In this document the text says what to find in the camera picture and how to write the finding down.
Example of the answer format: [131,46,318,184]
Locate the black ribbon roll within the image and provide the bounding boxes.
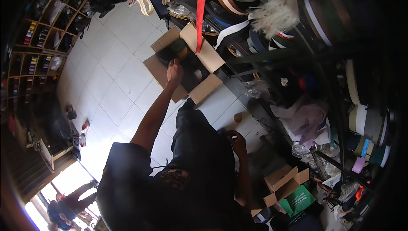
[157,39,188,67]

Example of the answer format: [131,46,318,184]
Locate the green printed bag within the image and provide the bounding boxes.
[279,184,317,218]

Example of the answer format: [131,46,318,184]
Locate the person's right hand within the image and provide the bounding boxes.
[226,130,248,157]

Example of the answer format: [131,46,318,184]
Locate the cream fringe trim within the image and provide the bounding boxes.
[249,0,301,40]

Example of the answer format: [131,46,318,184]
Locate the rack of webbing rolls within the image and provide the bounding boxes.
[169,0,396,200]

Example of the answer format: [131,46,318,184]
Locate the person's body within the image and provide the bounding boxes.
[96,141,259,231]

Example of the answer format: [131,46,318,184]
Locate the white hanging strap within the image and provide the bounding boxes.
[214,18,253,50]

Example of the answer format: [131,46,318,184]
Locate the person's left hand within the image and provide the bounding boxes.
[166,58,184,85]

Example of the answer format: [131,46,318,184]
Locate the person's legs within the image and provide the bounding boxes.
[170,98,239,176]

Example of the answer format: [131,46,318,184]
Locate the clear plastic bag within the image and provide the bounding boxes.
[241,79,272,100]

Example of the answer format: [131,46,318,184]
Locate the small open cardboard box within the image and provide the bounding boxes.
[263,165,310,208]

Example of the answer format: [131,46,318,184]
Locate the red hanging strap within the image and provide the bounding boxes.
[195,0,211,54]

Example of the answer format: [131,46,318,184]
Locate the lilac cloth heap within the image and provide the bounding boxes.
[270,96,331,146]

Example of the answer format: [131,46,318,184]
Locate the wooden shelf with ribbon rolls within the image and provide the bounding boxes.
[6,0,94,105]

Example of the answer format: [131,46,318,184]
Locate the wooden counter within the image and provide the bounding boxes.
[17,134,82,201]

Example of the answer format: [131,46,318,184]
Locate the open brown cardboard box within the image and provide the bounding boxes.
[143,23,226,105]

